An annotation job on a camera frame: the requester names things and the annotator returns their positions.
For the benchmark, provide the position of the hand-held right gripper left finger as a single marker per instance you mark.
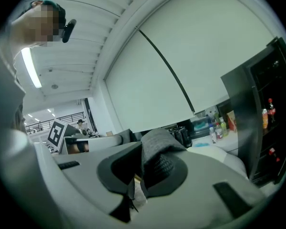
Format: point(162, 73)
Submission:
point(90, 187)

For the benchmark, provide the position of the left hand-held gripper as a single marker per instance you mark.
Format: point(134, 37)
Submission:
point(56, 133)

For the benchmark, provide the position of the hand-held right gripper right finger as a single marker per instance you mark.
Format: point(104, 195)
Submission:
point(205, 175)

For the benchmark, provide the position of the white plastic bottle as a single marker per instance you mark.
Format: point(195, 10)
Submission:
point(212, 136)

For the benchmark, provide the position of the white bottle with red label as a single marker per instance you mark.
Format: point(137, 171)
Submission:
point(219, 132)

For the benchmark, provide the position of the black metal railing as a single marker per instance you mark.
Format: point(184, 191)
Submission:
point(62, 119)

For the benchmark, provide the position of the green drink bottle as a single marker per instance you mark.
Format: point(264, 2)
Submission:
point(216, 117)
point(224, 129)

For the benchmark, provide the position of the orange snack box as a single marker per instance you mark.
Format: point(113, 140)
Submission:
point(231, 121)

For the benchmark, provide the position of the white roller blind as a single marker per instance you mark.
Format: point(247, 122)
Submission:
point(205, 44)
point(145, 92)

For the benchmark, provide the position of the black glass-door cabinet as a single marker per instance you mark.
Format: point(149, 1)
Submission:
point(243, 116)

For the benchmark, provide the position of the red drink bottle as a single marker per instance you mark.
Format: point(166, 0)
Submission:
point(273, 153)

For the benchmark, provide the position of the orange drink bottle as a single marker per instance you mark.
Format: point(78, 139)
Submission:
point(265, 119)

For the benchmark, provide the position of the cola bottle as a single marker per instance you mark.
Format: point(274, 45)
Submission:
point(271, 111)

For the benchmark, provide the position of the long ceiling light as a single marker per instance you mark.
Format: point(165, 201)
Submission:
point(31, 68)

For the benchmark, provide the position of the person's grey-brown t-shirt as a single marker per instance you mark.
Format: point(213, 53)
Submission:
point(4, 85)

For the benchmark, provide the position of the person's head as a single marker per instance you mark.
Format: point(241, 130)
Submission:
point(31, 27)

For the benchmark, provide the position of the black head camera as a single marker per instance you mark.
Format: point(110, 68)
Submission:
point(68, 31)

